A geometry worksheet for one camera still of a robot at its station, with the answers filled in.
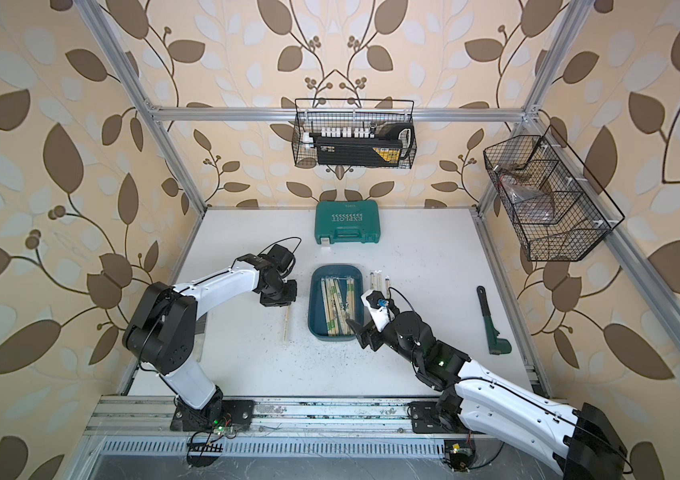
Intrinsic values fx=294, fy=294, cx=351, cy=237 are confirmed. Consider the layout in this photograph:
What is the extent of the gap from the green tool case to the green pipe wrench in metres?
Result: 0.41

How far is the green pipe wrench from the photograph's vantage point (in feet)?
2.81

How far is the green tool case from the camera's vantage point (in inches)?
43.4
